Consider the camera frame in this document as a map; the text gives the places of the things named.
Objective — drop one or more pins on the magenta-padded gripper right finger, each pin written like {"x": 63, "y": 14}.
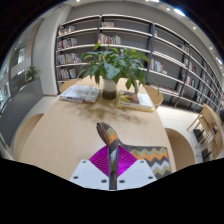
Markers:
{"x": 136, "y": 173}

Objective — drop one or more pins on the round-backed wooden chair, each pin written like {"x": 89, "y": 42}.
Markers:
{"x": 25, "y": 133}
{"x": 68, "y": 85}
{"x": 180, "y": 150}
{"x": 155, "y": 96}

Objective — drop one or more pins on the square-framed wooden chair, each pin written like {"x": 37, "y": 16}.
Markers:
{"x": 210, "y": 123}

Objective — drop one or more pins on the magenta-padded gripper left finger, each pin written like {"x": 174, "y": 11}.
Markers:
{"x": 88, "y": 173}

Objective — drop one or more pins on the yellow cover book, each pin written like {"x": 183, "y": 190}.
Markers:
{"x": 133, "y": 100}

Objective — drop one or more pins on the white cover book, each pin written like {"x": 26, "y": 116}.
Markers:
{"x": 80, "y": 94}

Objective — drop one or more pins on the grey shelf unit with books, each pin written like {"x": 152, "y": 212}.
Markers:
{"x": 133, "y": 36}

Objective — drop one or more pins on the green potted plant, white pot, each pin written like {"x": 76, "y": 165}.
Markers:
{"x": 111, "y": 66}

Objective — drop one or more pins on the zigzag-striped towel with grey back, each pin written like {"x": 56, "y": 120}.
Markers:
{"x": 113, "y": 156}

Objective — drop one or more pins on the small green plant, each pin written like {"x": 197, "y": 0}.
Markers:
{"x": 31, "y": 73}

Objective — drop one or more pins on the grey partition counter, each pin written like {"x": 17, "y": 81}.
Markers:
{"x": 16, "y": 113}

